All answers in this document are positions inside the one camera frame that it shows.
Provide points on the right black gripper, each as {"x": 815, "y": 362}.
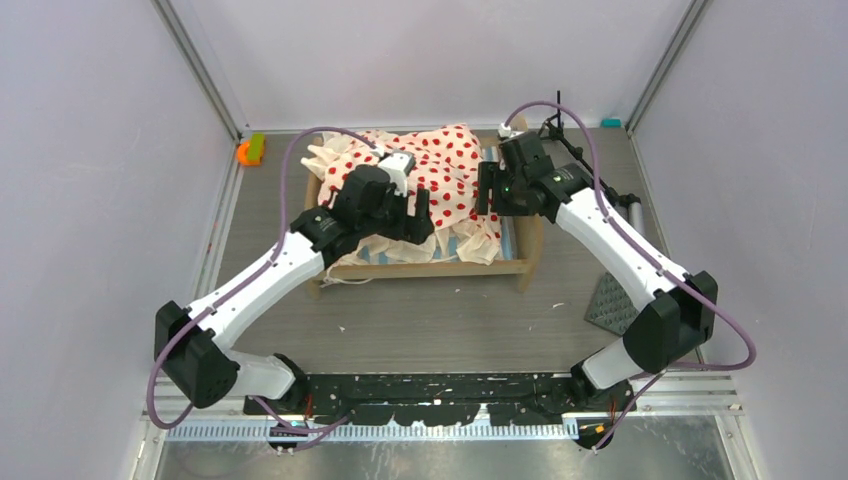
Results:
{"x": 491, "y": 174}

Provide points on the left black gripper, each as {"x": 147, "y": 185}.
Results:
{"x": 413, "y": 228}

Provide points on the wooden pet bed frame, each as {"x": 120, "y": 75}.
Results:
{"x": 528, "y": 244}

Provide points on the strawberry print ruffled blanket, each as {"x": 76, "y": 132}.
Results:
{"x": 446, "y": 164}

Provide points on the blue striped mattress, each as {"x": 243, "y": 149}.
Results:
{"x": 467, "y": 241}

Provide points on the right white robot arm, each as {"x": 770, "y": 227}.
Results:
{"x": 671, "y": 319}

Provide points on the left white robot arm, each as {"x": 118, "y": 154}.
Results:
{"x": 195, "y": 344}

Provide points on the teal small block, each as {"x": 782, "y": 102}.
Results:
{"x": 611, "y": 123}

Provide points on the orange green toy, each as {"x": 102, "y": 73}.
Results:
{"x": 250, "y": 153}

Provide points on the black perforated pad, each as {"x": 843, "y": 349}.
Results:
{"x": 610, "y": 308}

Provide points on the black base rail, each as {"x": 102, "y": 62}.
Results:
{"x": 442, "y": 407}

